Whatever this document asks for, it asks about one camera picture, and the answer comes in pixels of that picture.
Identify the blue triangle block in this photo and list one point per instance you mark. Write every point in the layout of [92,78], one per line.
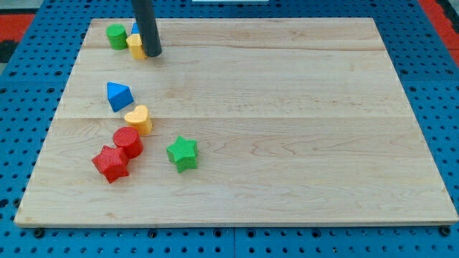
[118,96]

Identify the wooden board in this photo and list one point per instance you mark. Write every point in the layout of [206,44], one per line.
[298,123]

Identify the green star block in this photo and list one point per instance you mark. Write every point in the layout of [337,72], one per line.
[183,154]

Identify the yellow heart block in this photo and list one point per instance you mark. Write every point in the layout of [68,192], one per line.
[140,119]

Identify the red cylinder block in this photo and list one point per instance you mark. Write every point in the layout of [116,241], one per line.
[129,140]

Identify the red star block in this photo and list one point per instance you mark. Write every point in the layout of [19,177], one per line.
[112,163]

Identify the yellow pentagon block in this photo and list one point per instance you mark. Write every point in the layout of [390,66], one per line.
[135,46]

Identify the blue block behind rod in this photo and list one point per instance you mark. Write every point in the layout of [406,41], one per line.
[134,29]

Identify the green cylinder block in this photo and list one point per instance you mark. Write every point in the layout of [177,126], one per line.
[116,34]

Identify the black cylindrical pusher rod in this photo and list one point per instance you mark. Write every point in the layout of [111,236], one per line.
[148,30]

